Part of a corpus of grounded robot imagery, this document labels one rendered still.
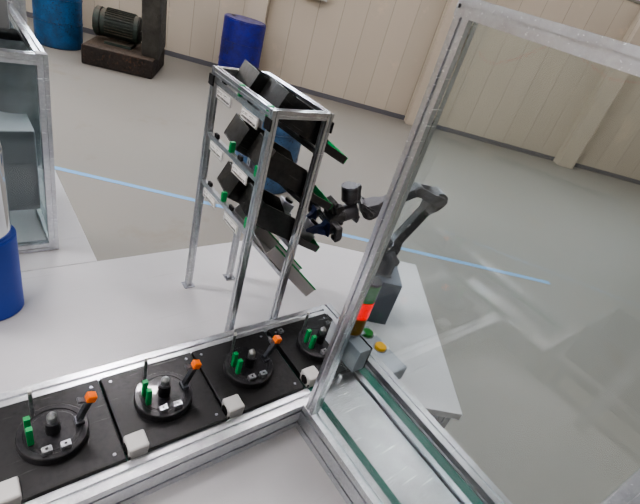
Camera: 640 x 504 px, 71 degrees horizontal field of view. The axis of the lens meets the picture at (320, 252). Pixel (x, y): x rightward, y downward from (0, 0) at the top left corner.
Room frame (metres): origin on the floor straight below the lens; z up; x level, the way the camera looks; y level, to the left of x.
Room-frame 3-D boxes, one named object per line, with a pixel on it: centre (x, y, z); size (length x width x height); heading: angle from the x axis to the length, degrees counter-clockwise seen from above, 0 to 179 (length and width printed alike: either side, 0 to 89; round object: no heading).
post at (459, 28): (0.84, -0.11, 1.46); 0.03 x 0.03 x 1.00; 45
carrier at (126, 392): (0.73, 0.27, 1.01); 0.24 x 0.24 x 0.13; 45
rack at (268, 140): (1.25, 0.26, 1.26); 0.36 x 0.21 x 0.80; 45
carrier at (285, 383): (0.90, 0.10, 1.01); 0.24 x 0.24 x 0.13; 45
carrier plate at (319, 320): (1.08, -0.08, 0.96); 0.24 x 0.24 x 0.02; 45
